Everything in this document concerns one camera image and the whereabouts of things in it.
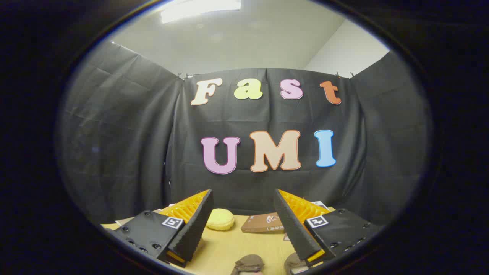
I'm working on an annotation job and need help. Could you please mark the brown fuzzy shoe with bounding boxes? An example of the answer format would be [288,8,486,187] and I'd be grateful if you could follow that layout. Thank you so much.
[283,252,309,275]
[230,254,265,275]

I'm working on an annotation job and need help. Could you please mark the yellow round plush cushion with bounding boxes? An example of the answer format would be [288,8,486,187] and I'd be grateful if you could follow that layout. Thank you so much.
[206,208,235,231]

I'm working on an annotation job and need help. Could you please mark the beige fabric storage box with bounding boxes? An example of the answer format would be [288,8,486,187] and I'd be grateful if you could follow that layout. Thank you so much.
[115,204,174,226]

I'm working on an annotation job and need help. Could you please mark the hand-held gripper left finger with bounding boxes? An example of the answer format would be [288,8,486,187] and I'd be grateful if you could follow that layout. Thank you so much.
[111,189,214,268]

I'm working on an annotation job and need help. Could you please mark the brown book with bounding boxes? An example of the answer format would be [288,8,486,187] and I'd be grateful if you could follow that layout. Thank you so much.
[241,212,286,233]

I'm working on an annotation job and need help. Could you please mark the black backdrop cloth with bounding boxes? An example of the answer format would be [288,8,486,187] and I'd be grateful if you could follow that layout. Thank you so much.
[57,41,430,226]

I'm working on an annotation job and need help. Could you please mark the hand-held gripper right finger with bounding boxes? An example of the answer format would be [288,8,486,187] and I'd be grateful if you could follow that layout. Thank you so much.
[274,189,382,268]

